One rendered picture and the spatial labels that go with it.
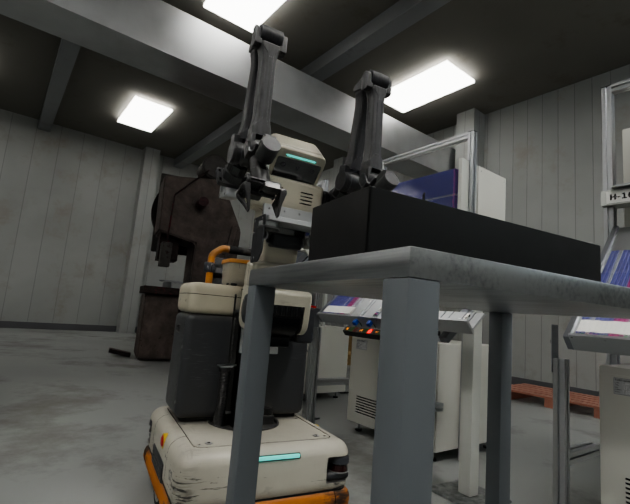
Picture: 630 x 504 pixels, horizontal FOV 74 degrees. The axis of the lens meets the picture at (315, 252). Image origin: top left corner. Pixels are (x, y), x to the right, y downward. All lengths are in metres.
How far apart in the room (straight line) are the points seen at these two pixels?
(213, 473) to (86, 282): 8.25
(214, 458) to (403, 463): 1.10
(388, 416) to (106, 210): 9.41
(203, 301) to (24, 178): 8.12
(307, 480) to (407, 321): 1.26
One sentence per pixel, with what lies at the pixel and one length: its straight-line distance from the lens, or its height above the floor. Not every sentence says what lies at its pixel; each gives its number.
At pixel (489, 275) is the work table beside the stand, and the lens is 0.48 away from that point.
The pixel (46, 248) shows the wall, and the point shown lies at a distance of 9.47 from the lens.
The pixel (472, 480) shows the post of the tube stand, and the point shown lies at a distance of 2.15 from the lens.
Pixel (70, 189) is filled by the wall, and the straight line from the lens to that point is 9.67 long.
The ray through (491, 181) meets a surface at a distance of 2.94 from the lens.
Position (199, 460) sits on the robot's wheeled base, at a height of 0.26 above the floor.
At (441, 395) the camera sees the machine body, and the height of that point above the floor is 0.35.
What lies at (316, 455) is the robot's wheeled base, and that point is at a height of 0.24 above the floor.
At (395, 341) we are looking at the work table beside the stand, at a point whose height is 0.71.
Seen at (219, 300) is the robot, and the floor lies 0.75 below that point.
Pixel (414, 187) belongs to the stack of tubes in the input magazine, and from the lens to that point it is 2.85.
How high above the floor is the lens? 0.73
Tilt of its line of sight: 8 degrees up
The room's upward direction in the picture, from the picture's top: 5 degrees clockwise
